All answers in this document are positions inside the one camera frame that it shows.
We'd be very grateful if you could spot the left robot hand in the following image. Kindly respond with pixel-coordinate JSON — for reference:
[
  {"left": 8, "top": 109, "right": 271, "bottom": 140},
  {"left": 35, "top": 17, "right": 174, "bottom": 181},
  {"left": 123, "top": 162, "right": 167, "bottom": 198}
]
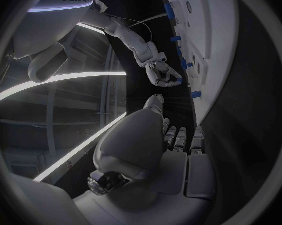
[{"left": 72, "top": 94, "right": 218, "bottom": 225}]

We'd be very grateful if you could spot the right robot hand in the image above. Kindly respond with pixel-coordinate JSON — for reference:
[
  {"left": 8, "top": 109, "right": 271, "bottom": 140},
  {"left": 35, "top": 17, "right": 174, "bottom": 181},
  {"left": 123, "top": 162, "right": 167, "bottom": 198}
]
[{"left": 145, "top": 60, "right": 185, "bottom": 88}]

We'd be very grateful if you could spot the white task board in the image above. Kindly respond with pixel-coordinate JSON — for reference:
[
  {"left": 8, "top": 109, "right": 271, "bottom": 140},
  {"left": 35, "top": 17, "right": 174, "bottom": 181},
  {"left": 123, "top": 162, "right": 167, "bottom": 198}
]
[{"left": 163, "top": 0, "right": 241, "bottom": 126}]

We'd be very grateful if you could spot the large blue cylinder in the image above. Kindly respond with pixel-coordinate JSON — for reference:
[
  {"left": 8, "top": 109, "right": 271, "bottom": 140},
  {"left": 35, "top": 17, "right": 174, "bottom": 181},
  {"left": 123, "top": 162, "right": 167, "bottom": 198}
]
[{"left": 164, "top": 2, "right": 177, "bottom": 21}]

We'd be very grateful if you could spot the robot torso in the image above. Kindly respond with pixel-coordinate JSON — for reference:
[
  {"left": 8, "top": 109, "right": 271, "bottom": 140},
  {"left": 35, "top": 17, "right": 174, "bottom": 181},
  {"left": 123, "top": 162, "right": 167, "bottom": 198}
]
[{"left": 12, "top": 0, "right": 96, "bottom": 60}]

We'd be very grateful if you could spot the white cable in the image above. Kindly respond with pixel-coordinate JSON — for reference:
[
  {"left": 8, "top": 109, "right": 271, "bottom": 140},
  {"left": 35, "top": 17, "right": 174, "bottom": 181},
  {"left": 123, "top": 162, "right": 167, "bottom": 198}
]
[{"left": 93, "top": 8, "right": 155, "bottom": 43}]

